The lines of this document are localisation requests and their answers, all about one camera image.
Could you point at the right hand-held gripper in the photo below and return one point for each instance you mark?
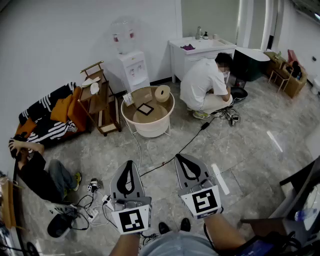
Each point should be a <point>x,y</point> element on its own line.
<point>202,200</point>

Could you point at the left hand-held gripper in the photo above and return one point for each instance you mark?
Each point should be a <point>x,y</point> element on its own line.
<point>130,220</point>

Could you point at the black framed square board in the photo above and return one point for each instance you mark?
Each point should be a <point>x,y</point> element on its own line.
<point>145,109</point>

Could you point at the person's left forearm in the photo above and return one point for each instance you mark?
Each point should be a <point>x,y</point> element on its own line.
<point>125,245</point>

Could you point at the person's right forearm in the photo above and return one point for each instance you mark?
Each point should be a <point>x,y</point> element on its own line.
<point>222,232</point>

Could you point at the white power strip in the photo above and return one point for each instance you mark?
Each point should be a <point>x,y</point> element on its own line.
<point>93,215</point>
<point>107,202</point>

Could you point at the small silver black device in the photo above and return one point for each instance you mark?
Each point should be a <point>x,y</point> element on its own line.
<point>94,184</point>

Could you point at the person's right black shoe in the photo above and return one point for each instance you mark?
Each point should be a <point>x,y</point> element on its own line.
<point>185,224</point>

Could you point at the power strip with plugs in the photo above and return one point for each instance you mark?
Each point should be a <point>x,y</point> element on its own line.
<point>232,116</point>

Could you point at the round beige tub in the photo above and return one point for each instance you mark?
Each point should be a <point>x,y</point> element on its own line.
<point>162,108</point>

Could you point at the person's light blue shorts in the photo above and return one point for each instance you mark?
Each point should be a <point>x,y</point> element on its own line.
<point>177,245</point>

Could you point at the round beige box with hole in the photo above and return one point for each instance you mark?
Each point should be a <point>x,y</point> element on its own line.
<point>160,96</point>

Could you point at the white printed card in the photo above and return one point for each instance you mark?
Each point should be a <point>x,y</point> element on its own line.
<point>128,99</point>

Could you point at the striped and orange clothes pile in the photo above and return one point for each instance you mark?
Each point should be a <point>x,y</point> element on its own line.
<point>80,112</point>

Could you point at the black frying pan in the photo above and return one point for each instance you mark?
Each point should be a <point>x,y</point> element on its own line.
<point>240,93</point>

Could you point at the orange cushion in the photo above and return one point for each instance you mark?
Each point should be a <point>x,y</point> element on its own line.
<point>61,111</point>
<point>25,128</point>

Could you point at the white slipper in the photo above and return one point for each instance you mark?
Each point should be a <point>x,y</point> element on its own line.
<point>94,88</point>
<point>90,82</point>

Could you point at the black mesh bin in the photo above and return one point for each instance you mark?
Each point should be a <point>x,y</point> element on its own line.
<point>237,81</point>

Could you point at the black bag with blue screen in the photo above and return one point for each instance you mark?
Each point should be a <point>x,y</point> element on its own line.
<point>265,246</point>

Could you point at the white water dispenser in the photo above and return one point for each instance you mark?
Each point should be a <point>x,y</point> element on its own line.
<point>132,72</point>

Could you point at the white sink cabinet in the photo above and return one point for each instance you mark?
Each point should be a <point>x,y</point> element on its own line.
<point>192,60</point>

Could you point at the dark grey desk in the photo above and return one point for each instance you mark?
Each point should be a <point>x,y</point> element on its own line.
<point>292,225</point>

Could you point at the dark green cabinet white top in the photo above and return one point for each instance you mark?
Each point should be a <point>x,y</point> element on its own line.
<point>247,65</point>

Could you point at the wooden shelf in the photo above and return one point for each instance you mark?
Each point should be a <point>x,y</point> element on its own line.
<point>7,205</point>

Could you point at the purple cloth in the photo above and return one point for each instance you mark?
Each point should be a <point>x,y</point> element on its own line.
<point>188,47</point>

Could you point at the clear plastic bottle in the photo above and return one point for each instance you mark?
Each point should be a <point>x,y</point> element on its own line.
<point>305,215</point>

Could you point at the wooden chair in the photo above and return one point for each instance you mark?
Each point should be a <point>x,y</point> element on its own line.
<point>280,75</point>

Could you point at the beige soap dish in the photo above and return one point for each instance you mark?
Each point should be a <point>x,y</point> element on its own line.
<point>223,41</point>

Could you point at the low wooden cabinet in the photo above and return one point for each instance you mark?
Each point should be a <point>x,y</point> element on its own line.
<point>295,85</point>

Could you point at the dark soap bottle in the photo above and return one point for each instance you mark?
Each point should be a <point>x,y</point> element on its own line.
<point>205,36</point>

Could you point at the small white cup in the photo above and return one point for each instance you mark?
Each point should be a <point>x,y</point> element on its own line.
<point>216,36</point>

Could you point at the chrome faucet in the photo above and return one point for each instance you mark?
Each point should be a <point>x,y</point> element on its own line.
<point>199,33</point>

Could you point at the clear water bottle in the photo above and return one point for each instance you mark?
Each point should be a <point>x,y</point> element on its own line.
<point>123,35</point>

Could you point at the pink bag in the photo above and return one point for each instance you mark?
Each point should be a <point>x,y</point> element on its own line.
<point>293,56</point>

